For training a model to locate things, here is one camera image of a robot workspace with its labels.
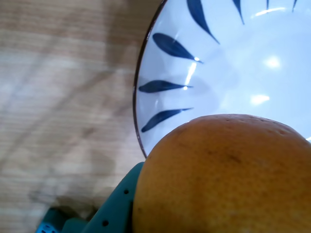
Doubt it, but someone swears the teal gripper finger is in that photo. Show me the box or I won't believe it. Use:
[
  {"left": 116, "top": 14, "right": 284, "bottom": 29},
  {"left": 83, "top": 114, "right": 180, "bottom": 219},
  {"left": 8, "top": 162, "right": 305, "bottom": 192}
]
[{"left": 82, "top": 162, "right": 144, "bottom": 233}]

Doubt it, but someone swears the white plate with blue leaves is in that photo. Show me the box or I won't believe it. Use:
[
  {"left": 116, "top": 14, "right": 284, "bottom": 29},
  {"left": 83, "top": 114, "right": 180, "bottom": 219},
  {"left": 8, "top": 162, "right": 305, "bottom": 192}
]
[{"left": 132, "top": 0, "right": 311, "bottom": 160}]

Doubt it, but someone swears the yellowish orange with dark stem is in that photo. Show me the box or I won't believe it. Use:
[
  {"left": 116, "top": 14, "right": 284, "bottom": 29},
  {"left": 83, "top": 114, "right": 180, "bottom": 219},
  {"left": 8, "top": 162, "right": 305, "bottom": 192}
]
[{"left": 132, "top": 113, "right": 311, "bottom": 233}]

